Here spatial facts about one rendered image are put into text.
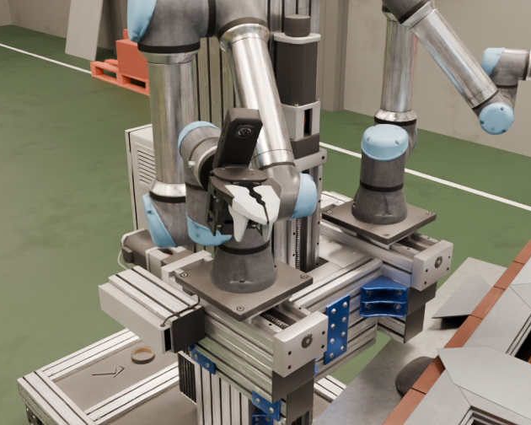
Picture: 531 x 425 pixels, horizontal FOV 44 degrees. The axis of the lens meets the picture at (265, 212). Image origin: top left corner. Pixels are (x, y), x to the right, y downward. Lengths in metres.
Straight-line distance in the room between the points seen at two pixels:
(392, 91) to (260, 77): 0.69
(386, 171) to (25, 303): 2.29
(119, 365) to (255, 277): 1.31
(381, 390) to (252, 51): 0.95
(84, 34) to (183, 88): 8.22
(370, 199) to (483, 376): 0.52
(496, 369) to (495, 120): 0.57
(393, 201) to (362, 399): 0.51
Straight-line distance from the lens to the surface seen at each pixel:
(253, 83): 1.16
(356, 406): 1.69
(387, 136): 1.71
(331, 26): 6.45
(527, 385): 1.58
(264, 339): 1.40
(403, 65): 1.78
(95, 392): 2.53
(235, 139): 0.86
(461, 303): 2.06
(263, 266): 1.41
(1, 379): 3.05
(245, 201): 0.79
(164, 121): 1.27
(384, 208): 1.74
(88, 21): 9.42
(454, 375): 1.56
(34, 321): 3.37
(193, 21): 1.22
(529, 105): 5.63
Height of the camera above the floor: 1.78
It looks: 24 degrees down
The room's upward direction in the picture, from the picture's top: straight up
